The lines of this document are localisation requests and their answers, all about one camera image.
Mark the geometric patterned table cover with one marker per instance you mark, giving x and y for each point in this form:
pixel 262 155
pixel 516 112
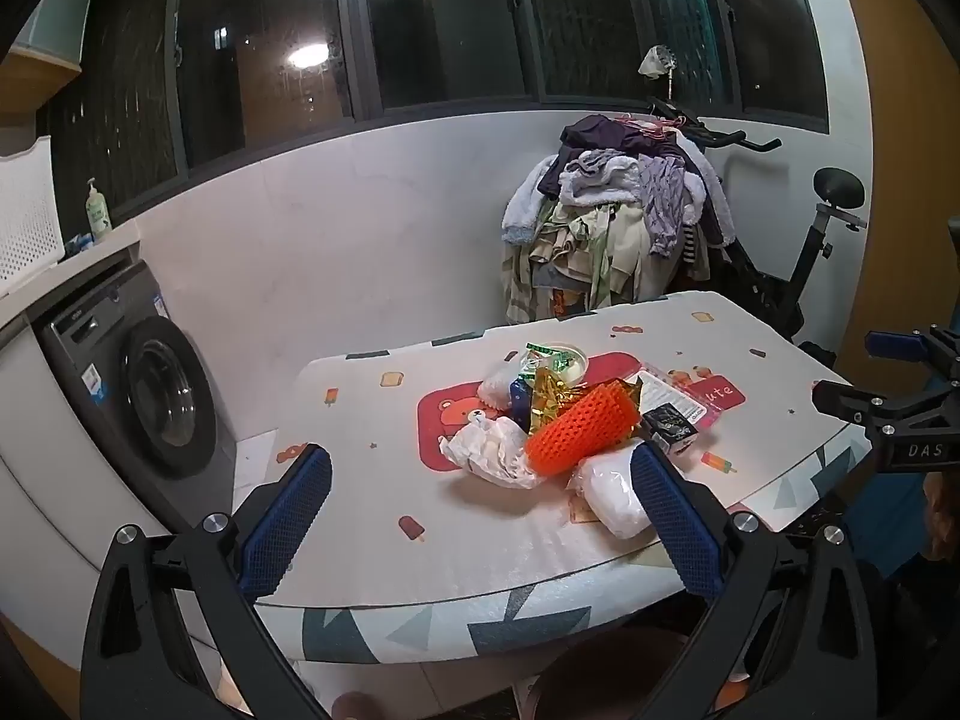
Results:
pixel 375 630

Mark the brown plush toy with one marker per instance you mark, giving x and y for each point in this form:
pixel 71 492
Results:
pixel 945 517

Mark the grey front-load washing machine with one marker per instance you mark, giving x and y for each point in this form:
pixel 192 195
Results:
pixel 97 360

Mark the blue printed box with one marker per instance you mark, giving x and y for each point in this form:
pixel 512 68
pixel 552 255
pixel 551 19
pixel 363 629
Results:
pixel 520 401

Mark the dark sliding window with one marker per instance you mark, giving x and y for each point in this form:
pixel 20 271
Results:
pixel 450 15

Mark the green and red wrapper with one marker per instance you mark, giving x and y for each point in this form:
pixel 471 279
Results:
pixel 544 354

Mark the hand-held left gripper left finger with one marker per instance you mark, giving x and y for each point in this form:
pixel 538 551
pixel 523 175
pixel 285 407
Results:
pixel 289 517

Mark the gold foil wrapper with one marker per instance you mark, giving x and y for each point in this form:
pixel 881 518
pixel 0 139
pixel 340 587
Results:
pixel 551 397

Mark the green soap pump bottle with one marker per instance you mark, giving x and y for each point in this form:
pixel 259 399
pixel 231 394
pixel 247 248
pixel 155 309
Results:
pixel 97 214

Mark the wooden wall cabinet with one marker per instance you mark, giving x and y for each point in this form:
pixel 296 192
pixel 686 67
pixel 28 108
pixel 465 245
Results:
pixel 30 82

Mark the pile of clothes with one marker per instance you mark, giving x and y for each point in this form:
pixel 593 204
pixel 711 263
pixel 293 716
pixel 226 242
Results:
pixel 600 225

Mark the orange foam net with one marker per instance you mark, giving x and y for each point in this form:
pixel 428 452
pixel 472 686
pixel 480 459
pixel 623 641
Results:
pixel 577 427

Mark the black exercise bike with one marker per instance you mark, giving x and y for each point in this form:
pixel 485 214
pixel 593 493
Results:
pixel 806 262

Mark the pink blister package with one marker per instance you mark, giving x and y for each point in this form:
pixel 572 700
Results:
pixel 671 394

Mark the white perforated laundry basket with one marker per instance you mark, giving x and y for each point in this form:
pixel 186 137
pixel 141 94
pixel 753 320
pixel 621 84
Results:
pixel 26 225

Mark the white plastic bag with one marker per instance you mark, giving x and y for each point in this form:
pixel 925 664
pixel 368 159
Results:
pixel 487 454

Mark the white bubble wrap bag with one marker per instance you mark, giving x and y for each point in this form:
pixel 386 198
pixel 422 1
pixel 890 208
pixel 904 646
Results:
pixel 611 495

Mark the blue container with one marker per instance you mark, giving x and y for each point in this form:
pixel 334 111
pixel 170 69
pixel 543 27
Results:
pixel 889 510

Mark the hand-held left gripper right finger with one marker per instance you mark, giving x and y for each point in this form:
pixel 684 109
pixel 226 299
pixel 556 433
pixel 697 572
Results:
pixel 679 525

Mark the small blue packet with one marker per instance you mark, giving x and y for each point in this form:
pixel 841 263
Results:
pixel 79 244

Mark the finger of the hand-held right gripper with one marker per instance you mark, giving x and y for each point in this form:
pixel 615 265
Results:
pixel 892 345
pixel 847 399

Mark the small white pouch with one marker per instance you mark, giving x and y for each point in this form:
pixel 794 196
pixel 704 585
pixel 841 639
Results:
pixel 496 390

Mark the printed cartoon table mat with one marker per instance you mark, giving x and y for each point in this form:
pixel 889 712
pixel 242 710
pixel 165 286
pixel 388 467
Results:
pixel 420 487

